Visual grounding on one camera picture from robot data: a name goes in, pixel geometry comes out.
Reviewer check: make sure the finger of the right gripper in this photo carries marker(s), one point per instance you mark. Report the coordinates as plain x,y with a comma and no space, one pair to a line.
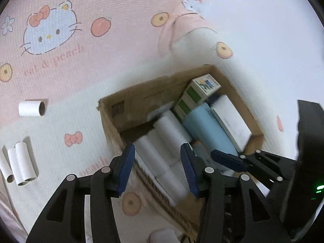
228,160

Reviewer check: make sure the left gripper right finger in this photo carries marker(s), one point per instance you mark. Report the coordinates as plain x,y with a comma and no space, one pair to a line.
234,209

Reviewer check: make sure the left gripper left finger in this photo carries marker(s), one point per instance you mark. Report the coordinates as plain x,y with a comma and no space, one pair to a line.
63,217

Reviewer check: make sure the white cardboard tube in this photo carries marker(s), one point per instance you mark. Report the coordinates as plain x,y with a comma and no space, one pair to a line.
31,108
25,164
161,147
5,168
172,132
151,157
15,167

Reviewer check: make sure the white spiral notebook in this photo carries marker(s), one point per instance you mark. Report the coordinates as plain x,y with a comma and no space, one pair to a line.
231,121

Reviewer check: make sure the pink patterned blanket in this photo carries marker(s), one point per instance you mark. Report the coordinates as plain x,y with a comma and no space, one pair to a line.
11,221

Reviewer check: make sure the light blue notebook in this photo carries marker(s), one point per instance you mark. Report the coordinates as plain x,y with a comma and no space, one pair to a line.
202,125

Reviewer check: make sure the brown cardboard box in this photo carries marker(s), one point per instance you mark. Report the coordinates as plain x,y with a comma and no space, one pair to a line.
127,114

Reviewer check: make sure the white tube in box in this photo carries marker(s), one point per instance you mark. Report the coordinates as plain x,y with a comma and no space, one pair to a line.
174,183

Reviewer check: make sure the green white small carton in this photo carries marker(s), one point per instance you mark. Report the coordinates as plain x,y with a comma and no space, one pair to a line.
197,92

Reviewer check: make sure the pink hello kitty mat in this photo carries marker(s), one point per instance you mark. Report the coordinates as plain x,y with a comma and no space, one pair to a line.
71,53

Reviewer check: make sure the black tracking camera box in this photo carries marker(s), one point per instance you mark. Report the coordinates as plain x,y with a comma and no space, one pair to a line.
305,191

